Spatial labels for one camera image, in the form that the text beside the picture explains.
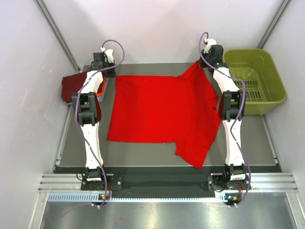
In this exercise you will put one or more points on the green plastic laundry basket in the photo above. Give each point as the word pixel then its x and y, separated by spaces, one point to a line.
pixel 264 86

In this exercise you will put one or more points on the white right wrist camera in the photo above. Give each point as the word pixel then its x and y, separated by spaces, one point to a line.
pixel 209 42

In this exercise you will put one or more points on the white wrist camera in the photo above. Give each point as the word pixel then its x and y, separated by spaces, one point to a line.
pixel 108 53
pixel 209 42

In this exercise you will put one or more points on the slotted cable duct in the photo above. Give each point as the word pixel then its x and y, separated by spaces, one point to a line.
pixel 99 198

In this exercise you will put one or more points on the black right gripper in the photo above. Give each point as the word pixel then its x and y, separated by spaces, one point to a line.
pixel 201 64

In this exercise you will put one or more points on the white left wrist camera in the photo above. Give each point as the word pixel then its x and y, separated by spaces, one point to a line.
pixel 108 53

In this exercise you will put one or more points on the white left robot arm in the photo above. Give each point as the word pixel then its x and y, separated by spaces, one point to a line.
pixel 87 116

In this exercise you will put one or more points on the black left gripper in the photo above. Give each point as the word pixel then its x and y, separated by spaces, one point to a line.
pixel 112 75

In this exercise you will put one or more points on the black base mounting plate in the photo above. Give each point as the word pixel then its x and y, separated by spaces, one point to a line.
pixel 120 182

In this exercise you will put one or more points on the orange folded shirt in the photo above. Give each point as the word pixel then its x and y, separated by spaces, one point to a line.
pixel 102 88

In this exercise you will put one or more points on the dark red folded shirt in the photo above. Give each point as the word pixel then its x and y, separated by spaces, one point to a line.
pixel 72 84

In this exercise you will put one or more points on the red t shirt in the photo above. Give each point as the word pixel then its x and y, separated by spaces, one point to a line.
pixel 167 109

